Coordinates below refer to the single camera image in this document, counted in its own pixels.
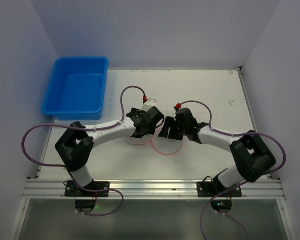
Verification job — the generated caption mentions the white mesh laundry bag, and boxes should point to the white mesh laundry bag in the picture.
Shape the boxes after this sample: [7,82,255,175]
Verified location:
[124,126,184,157]

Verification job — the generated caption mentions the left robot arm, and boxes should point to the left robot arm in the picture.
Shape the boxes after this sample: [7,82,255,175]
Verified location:
[55,106,164,189]

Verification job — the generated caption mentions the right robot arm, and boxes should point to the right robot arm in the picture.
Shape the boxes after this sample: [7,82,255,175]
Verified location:
[158,108,276,193]

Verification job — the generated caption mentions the blue plastic bin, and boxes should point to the blue plastic bin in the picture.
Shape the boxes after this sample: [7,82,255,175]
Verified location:
[41,56,109,121]

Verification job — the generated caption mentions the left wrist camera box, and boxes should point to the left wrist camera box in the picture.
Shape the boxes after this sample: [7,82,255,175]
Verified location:
[141,98,157,112]

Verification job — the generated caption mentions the aluminium mounting rail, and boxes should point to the aluminium mounting rail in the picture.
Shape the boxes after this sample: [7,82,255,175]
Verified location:
[22,179,285,200]

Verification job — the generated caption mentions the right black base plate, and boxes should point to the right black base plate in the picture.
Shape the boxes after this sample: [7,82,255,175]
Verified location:
[196,181,243,198]

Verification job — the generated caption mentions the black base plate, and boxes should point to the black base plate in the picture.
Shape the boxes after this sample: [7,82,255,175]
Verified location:
[196,181,243,198]
[63,180,110,198]

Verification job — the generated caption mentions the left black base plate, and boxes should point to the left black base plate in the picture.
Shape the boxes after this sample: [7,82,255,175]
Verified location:
[63,180,110,198]

